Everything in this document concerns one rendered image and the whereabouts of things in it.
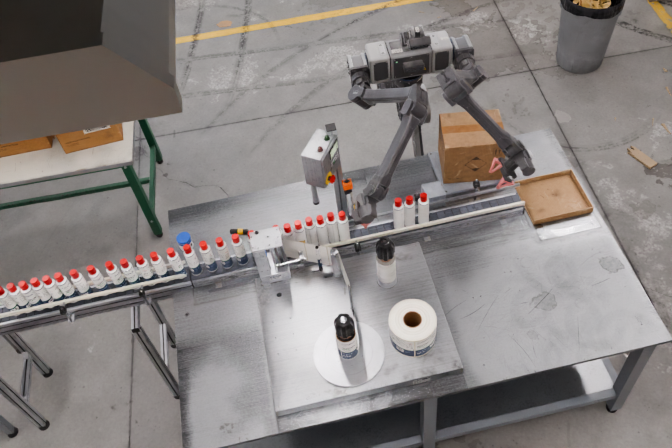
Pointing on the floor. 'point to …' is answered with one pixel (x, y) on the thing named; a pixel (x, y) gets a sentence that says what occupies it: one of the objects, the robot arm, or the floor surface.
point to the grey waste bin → (583, 41)
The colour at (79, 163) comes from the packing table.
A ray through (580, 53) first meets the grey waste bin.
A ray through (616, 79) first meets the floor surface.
